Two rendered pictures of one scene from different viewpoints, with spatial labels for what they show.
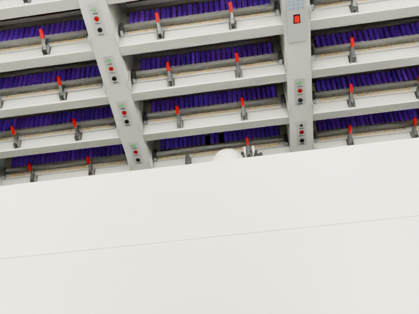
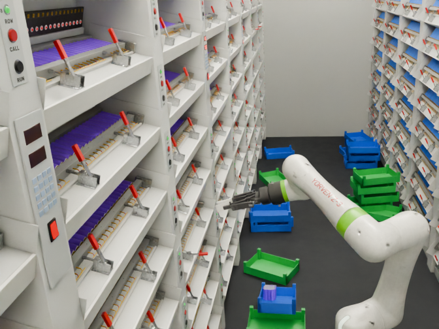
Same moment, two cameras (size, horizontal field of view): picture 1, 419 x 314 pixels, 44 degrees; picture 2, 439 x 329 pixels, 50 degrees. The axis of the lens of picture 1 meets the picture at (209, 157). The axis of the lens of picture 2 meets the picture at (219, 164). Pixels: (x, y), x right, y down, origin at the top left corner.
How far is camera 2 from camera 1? 232 cm
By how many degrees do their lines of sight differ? 75
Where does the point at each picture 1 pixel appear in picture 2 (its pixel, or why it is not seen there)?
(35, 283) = not seen: outside the picture
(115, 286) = not seen: outside the picture
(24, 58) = (129, 156)
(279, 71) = (204, 128)
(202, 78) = (185, 148)
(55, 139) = (136, 300)
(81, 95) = (149, 203)
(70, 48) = (143, 134)
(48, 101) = (139, 226)
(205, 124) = (192, 200)
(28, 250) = not seen: outside the picture
